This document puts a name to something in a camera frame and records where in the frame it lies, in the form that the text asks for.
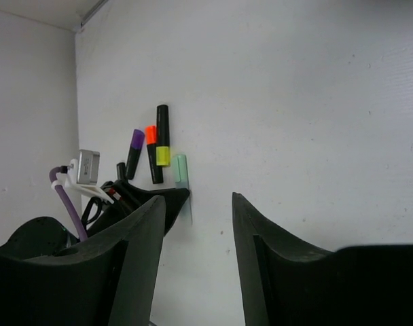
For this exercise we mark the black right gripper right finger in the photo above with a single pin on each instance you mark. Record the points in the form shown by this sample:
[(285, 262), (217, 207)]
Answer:
[(285, 280)]

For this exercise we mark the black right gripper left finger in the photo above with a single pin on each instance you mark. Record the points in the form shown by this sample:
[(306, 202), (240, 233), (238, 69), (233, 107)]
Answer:
[(108, 279)]

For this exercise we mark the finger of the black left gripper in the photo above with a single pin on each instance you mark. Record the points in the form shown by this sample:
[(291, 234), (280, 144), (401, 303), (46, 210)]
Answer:
[(128, 198)]

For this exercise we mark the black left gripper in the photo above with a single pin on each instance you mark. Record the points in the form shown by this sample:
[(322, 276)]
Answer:
[(43, 236)]

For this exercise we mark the mint green pastel highlighter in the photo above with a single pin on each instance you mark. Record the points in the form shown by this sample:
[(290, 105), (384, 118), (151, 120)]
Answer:
[(181, 179)]

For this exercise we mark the black highlighter green cap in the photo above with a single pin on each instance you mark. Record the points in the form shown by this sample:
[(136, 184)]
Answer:
[(121, 171)]

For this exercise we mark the black highlighter purple cap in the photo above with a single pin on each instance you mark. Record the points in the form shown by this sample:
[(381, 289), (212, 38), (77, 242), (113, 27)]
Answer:
[(134, 153)]

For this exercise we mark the black highlighter orange cap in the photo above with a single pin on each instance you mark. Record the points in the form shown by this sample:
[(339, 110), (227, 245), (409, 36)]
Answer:
[(151, 141)]

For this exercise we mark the black highlighter yellow cap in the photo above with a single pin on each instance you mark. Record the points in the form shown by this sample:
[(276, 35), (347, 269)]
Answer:
[(163, 136)]

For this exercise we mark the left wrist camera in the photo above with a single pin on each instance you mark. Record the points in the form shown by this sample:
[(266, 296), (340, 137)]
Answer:
[(81, 175)]

